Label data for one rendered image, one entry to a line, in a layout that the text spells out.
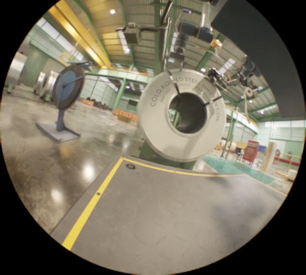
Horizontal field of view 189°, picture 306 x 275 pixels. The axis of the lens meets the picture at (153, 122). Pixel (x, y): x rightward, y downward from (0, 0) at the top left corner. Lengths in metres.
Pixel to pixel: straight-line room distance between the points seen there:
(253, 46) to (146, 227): 0.47
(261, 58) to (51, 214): 0.97
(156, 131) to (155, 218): 0.92
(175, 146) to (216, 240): 0.99
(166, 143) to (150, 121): 0.30
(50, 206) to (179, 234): 0.57
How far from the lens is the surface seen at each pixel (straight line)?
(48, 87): 4.66
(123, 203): 0.22
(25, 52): 10.84
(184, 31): 0.81
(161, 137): 1.04
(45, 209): 0.63
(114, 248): 0.18
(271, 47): 0.36
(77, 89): 1.23
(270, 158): 5.26
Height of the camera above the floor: 0.53
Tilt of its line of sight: 1 degrees up
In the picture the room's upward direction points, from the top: 18 degrees clockwise
